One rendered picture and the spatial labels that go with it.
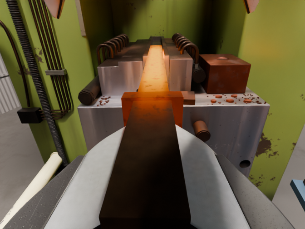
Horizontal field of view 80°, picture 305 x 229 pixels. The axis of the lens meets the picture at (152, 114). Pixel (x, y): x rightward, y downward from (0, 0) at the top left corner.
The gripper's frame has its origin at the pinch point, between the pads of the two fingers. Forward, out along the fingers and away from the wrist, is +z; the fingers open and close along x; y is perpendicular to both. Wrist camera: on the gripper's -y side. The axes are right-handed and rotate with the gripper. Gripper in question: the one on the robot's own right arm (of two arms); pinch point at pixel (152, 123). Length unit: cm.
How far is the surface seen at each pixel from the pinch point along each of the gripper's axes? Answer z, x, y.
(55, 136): 40, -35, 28
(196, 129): 19.3, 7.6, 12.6
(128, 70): 27.7, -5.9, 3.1
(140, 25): 76, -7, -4
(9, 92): 215, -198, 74
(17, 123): 172, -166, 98
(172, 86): 27.7, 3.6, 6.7
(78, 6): 41.1, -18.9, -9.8
